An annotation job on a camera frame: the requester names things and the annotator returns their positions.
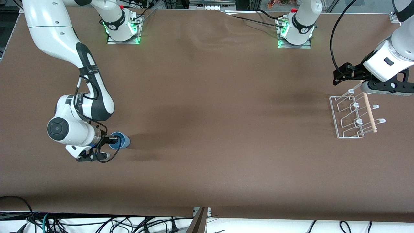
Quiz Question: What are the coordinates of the blue plastic cup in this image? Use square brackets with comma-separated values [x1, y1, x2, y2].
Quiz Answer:
[108, 132, 130, 149]

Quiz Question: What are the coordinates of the grey power strip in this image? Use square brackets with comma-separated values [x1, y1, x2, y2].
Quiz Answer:
[189, 0, 237, 11]

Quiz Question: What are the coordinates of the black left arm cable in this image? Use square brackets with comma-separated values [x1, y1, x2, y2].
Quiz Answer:
[330, 0, 358, 73]

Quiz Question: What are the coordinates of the white wire cup rack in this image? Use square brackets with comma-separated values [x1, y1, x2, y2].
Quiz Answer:
[329, 85, 386, 139]

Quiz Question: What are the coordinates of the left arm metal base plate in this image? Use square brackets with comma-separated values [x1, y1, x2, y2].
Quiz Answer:
[278, 16, 311, 49]

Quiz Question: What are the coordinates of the short black table cable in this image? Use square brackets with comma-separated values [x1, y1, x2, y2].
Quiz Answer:
[257, 9, 282, 20]

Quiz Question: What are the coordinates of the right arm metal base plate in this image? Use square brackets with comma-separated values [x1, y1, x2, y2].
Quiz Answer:
[107, 13, 143, 45]

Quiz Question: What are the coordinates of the thick black looped cable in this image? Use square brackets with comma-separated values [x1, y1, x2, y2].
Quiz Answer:
[0, 196, 35, 227]

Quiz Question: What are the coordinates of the long black table cable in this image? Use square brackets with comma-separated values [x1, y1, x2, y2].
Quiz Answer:
[223, 11, 286, 27]

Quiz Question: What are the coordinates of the aluminium frame post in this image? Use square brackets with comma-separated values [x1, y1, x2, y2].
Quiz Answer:
[186, 207, 211, 233]

